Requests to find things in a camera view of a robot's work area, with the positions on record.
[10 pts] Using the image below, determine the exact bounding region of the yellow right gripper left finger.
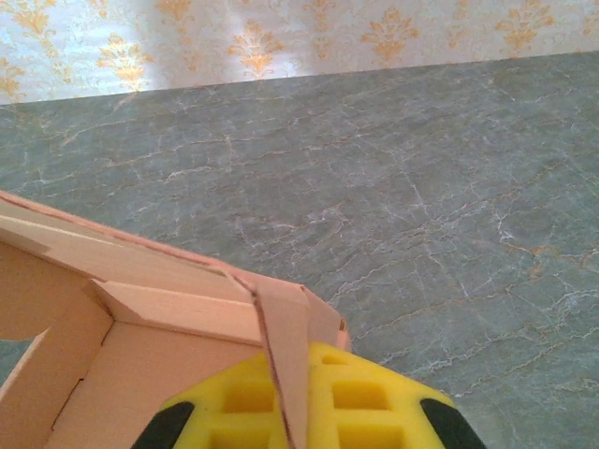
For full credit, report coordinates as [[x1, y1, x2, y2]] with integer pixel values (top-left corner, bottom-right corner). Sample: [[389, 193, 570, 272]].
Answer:
[[134, 357, 287, 449]]

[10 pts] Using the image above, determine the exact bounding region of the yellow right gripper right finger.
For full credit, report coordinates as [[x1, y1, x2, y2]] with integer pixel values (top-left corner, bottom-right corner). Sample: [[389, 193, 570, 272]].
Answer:
[[299, 340, 475, 449]]

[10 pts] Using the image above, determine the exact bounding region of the brown cardboard box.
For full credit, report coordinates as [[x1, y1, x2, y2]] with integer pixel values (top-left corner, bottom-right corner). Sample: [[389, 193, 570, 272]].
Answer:
[[0, 189, 353, 449]]

